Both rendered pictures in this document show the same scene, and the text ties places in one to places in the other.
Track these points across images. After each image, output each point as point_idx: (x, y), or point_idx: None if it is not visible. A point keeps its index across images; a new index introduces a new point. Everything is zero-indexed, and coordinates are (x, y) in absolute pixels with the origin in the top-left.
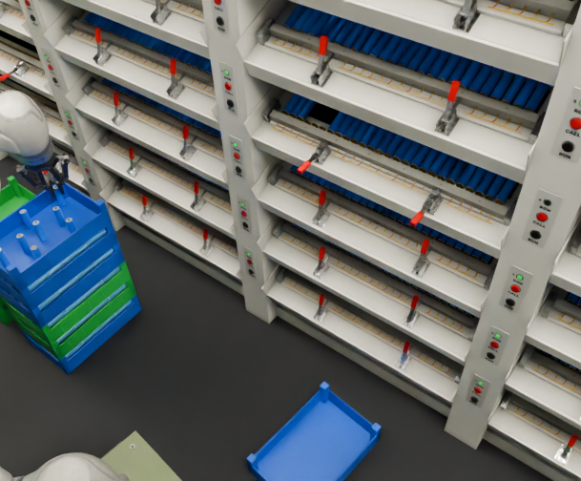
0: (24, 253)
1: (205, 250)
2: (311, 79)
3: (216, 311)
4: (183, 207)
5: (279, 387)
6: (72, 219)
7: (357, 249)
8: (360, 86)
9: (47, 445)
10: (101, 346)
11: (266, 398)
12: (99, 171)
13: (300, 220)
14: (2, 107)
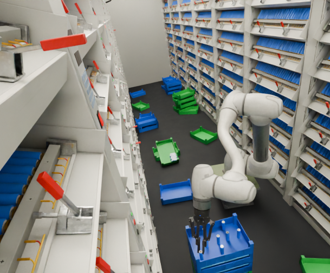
0: (229, 239)
1: (155, 248)
2: (125, 121)
3: (167, 251)
4: (153, 238)
5: (170, 213)
6: (201, 247)
7: (137, 159)
8: None
9: (250, 237)
10: None
11: (176, 212)
12: None
13: (140, 171)
14: (206, 164)
